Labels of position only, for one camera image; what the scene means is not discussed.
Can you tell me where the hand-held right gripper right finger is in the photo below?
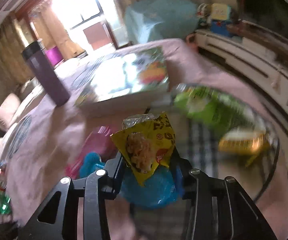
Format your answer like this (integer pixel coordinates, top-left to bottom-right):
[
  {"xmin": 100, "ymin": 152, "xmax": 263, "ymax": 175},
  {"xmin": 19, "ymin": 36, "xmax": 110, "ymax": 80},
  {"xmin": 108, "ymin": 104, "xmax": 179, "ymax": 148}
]
[{"xmin": 170, "ymin": 152, "xmax": 278, "ymax": 240}]

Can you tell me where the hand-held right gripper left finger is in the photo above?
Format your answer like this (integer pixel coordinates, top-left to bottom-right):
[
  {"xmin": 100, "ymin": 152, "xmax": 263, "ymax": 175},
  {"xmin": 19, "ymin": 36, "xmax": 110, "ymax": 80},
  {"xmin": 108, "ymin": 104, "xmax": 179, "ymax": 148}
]
[{"xmin": 21, "ymin": 152, "xmax": 124, "ymax": 240}]

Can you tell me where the yellow snack bag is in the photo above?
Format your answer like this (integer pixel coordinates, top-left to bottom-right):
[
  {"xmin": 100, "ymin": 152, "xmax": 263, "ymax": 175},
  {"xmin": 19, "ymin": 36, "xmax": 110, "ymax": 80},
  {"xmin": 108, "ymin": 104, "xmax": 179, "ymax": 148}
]
[{"xmin": 110, "ymin": 112, "xmax": 176, "ymax": 187}]

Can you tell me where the pink plastic wrapper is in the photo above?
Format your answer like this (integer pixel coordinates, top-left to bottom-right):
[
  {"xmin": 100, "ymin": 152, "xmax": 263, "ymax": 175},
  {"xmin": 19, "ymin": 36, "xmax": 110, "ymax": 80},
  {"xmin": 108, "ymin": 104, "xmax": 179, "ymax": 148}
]
[{"xmin": 66, "ymin": 126, "xmax": 116, "ymax": 178}]

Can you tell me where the blue snack bag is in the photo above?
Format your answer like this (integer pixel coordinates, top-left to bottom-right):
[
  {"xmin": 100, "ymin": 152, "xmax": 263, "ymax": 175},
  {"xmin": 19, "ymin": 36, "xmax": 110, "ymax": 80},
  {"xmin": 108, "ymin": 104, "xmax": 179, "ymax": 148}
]
[{"xmin": 120, "ymin": 166, "xmax": 184, "ymax": 209}]

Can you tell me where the golden yellow snack packet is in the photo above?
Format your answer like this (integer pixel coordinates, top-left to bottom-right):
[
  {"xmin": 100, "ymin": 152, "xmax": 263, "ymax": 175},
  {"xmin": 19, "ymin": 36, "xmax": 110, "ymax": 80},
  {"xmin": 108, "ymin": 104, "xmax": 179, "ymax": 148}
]
[{"xmin": 219, "ymin": 127, "xmax": 271, "ymax": 167}]

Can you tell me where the pink tablecloth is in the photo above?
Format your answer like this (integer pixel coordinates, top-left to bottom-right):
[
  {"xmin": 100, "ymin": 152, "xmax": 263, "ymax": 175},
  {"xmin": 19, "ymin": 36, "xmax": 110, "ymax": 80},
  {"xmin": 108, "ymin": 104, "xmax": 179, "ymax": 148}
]
[{"xmin": 0, "ymin": 38, "xmax": 288, "ymax": 240}]

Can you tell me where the green snack bag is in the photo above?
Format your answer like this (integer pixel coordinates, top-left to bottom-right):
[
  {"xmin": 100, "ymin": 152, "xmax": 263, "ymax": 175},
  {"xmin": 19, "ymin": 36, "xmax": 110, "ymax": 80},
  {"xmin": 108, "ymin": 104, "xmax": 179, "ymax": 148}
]
[{"xmin": 173, "ymin": 84, "xmax": 250, "ymax": 133}]

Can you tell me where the green book box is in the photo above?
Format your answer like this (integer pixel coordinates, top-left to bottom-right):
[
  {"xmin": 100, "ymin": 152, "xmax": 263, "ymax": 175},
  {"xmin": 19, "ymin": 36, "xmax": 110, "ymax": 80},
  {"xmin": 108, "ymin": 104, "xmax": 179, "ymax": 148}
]
[{"xmin": 74, "ymin": 45, "xmax": 170, "ymax": 110}]

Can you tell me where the crushed green can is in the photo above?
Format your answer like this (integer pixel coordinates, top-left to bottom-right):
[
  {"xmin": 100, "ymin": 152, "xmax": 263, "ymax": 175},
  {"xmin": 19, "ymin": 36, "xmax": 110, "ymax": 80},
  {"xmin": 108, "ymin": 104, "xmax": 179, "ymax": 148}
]
[{"xmin": 0, "ymin": 185, "xmax": 12, "ymax": 215}]

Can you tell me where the purple thermos bottle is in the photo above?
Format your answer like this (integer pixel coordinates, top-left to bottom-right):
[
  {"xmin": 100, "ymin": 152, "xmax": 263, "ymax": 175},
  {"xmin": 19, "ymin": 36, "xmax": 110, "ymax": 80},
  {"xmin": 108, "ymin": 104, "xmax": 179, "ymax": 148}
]
[{"xmin": 21, "ymin": 39, "xmax": 70, "ymax": 107}]

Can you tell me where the beige sofa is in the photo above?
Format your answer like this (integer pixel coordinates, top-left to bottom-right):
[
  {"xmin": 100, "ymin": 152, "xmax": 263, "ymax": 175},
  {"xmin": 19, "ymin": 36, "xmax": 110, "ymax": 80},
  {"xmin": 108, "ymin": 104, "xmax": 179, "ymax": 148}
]
[{"xmin": 0, "ymin": 79, "xmax": 47, "ymax": 138}]

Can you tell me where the magenta box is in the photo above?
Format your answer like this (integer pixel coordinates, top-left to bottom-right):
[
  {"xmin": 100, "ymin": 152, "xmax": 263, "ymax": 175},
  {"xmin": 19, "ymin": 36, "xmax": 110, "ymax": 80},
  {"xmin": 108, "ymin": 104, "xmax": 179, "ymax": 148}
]
[{"xmin": 45, "ymin": 47, "xmax": 63, "ymax": 65}]

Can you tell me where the white television cabinet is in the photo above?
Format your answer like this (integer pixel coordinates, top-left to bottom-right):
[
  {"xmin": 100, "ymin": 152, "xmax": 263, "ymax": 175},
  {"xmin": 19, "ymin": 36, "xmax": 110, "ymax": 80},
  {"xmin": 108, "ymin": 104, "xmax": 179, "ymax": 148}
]
[{"xmin": 193, "ymin": 20, "xmax": 288, "ymax": 110}]

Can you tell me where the brown balcony cabinet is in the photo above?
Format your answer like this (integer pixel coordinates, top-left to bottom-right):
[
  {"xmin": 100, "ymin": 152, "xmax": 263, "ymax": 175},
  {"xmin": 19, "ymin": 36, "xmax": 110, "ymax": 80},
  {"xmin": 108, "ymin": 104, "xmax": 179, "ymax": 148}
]
[{"xmin": 83, "ymin": 24, "xmax": 109, "ymax": 50}]

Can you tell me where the beige curtain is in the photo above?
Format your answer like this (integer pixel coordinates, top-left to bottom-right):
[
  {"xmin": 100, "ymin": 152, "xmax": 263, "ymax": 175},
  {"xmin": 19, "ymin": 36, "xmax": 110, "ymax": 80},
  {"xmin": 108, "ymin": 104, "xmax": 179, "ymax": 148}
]
[
  {"xmin": 31, "ymin": 10, "xmax": 59, "ymax": 48},
  {"xmin": 0, "ymin": 17, "xmax": 34, "ymax": 85},
  {"xmin": 106, "ymin": 0, "xmax": 134, "ymax": 30}
]

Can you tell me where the white red toy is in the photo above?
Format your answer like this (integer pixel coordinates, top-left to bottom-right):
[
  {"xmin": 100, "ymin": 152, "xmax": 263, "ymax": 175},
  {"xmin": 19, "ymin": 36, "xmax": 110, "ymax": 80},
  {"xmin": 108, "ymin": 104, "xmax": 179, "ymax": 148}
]
[{"xmin": 197, "ymin": 3, "xmax": 212, "ymax": 27}]

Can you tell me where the yellow toy box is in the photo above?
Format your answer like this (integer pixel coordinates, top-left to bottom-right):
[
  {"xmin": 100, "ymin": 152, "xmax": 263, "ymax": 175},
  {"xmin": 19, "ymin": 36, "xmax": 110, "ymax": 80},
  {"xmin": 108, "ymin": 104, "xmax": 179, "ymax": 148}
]
[{"xmin": 210, "ymin": 3, "xmax": 232, "ymax": 20}]

